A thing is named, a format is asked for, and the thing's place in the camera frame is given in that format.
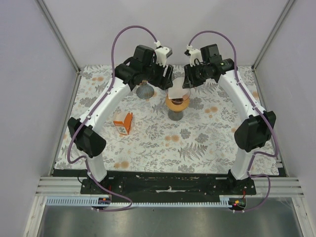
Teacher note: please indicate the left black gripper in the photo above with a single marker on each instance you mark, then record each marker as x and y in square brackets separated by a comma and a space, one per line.
[164, 83]

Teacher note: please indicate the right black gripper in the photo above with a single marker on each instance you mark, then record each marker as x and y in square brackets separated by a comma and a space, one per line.
[189, 80]

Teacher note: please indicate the wooden ring dripper holder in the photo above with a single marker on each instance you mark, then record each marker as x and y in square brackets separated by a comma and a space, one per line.
[177, 106]

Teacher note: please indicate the orange coffee filter box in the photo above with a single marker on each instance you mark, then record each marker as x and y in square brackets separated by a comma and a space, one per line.
[123, 122]

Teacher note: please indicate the white paper coffee filter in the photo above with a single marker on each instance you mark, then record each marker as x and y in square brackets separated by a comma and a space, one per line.
[178, 83]

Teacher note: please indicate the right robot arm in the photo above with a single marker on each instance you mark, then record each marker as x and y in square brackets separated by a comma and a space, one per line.
[256, 123]

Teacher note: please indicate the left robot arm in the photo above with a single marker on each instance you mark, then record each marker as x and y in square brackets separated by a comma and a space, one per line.
[146, 64]

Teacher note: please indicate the grey ribbed glass dripper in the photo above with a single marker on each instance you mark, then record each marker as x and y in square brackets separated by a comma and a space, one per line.
[145, 91]

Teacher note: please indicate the grey glass carafe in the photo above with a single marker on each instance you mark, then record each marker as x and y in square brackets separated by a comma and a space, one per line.
[175, 116]

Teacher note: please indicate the floral tablecloth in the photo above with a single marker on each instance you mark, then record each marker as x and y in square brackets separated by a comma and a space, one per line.
[201, 142]

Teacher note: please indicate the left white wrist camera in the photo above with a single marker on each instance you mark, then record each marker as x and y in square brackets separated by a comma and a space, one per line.
[162, 53]

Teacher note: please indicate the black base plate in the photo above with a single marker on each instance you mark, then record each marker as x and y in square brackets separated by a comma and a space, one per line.
[150, 187]

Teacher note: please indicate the aluminium frame rail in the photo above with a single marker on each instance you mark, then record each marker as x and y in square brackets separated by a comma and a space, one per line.
[288, 187]

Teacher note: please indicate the light blue cable duct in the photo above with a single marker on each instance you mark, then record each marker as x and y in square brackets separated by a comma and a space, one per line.
[105, 202]

